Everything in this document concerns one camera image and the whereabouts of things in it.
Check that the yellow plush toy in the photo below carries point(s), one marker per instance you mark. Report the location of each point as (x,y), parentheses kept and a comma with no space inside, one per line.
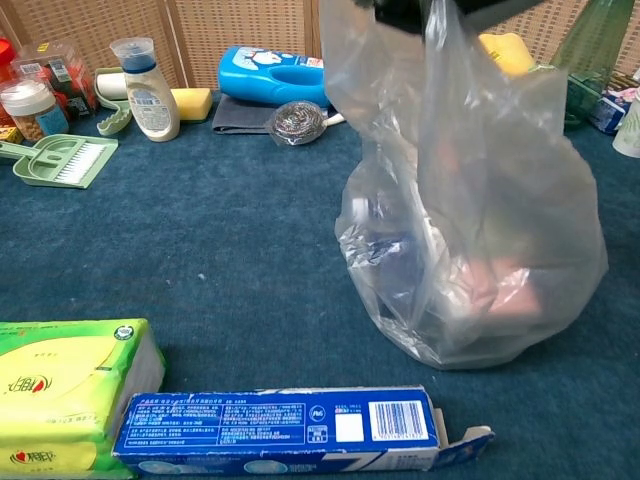
(510,52)

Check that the green transparent bottle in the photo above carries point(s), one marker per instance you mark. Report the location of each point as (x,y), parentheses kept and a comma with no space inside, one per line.
(595,45)

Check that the blue tissue packet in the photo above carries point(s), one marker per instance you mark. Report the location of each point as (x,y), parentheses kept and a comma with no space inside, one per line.
(610,112)

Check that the clear jar white lid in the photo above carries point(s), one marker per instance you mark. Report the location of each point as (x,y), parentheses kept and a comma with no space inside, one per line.
(30,107)

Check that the green yellow tissue pack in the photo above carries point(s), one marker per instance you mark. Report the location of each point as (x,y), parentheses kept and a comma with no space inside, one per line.
(60,380)

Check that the steel wool scrubber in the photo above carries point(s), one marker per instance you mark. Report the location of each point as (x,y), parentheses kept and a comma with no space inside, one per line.
(297,122)

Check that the green brush white bristles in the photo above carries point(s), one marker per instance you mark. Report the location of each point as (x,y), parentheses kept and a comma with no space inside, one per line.
(80,162)

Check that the small yellow box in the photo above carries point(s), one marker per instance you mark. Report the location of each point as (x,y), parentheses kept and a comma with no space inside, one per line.
(10,135)

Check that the blue detergent bottle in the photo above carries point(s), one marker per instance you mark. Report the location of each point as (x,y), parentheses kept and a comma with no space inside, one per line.
(260,82)

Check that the green lint roller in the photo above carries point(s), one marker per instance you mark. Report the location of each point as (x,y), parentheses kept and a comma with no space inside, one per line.
(112,85)

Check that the yellow sponge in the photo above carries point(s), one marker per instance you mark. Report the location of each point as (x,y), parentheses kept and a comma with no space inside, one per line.
(192,102)

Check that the white tube orange label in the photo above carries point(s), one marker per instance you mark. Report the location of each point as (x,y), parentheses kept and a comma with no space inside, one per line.
(335,119)

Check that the green plastic dustpan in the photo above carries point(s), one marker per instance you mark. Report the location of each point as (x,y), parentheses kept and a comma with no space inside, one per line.
(35,172)

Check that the white paper cup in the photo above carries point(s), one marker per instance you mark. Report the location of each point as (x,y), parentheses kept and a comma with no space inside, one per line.
(629,132)

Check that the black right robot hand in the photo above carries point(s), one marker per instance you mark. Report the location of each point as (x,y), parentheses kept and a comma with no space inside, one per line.
(397,12)

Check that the white bottle blue cap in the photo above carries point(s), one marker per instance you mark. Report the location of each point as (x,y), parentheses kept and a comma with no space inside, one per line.
(150,105)

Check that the wicker folding screen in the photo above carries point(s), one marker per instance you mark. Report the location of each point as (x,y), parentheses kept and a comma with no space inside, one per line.
(240,25)

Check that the clear plastic bag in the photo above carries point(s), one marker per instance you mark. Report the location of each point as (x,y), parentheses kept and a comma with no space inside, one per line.
(500,200)

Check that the clear box red contents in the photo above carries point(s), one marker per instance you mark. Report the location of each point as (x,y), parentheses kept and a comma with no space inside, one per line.
(65,75)

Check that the blue toothpaste box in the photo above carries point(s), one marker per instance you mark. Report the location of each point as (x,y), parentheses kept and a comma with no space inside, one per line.
(250,420)

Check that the grey folded cloth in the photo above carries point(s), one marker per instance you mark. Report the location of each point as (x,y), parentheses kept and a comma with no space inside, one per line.
(235,117)

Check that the red lidded container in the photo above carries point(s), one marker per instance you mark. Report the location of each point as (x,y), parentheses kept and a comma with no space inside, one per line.
(5,57)

